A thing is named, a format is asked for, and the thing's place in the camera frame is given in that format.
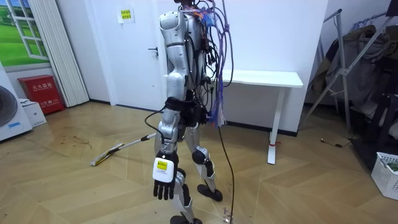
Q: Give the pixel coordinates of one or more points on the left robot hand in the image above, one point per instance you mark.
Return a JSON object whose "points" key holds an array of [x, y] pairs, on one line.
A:
{"points": [[163, 170]]}

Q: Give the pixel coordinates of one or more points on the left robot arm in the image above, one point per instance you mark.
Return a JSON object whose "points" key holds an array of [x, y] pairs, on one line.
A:
{"points": [[175, 46]]}

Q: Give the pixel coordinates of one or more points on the robot legs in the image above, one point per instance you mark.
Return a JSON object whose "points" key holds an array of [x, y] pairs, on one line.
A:
{"points": [[201, 156]]}

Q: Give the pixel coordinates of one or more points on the robot body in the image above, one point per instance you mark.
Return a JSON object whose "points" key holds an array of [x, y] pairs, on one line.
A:
{"points": [[194, 115]]}

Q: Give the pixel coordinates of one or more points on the white door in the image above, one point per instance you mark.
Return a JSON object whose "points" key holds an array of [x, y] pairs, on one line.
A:
{"points": [[133, 77]]}

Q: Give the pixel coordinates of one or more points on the white desk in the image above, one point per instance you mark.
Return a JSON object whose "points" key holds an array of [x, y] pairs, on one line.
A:
{"points": [[264, 78]]}

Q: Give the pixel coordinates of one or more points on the white cardboard box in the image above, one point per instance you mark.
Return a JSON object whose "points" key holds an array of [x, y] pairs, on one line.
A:
{"points": [[34, 113]]}

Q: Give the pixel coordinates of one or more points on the red fire extinguisher box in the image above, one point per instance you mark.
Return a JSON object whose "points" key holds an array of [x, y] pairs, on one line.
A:
{"points": [[42, 93]]}

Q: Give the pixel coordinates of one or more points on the white pleated curtain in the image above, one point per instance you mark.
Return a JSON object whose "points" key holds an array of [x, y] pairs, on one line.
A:
{"points": [[62, 56]]}

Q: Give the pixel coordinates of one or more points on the white paper sign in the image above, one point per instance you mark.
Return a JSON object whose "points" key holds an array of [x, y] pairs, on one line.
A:
{"points": [[126, 15]]}

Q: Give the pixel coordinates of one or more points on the white washing machine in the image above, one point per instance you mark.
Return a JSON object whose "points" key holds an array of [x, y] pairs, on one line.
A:
{"points": [[11, 109]]}

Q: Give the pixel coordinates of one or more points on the silver metal drying rack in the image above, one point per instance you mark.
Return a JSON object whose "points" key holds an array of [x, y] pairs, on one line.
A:
{"points": [[343, 71]]}

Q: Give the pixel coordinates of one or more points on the white plastic laundry basket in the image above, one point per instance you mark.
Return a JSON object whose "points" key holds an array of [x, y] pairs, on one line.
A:
{"points": [[384, 180]]}

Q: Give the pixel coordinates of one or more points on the grey and brown hanging clothes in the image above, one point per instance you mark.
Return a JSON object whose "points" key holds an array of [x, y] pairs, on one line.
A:
{"points": [[362, 71]]}

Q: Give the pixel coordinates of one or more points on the black chair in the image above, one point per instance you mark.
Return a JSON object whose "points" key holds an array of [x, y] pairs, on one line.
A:
{"points": [[384, 124]]}

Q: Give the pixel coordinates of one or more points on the window landscape wall poster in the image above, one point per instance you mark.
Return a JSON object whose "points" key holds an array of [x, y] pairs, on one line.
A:
{"points": [[14, 46]]}

